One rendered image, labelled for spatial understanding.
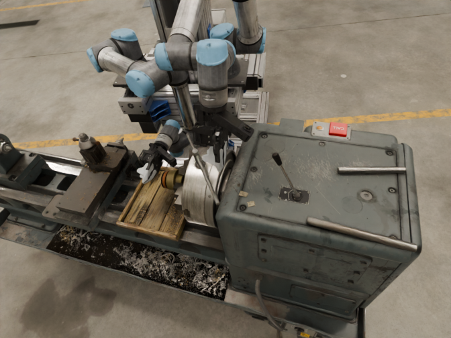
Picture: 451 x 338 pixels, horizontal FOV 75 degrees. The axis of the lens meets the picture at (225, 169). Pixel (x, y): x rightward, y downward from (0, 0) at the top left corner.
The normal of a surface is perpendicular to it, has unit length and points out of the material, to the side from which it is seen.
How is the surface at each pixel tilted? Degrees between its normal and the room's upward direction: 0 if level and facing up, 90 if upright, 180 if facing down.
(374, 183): 0
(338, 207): 0
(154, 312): 0
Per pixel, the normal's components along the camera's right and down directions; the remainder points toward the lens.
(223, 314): -0.11, -0.62
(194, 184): -0.25, -0.09
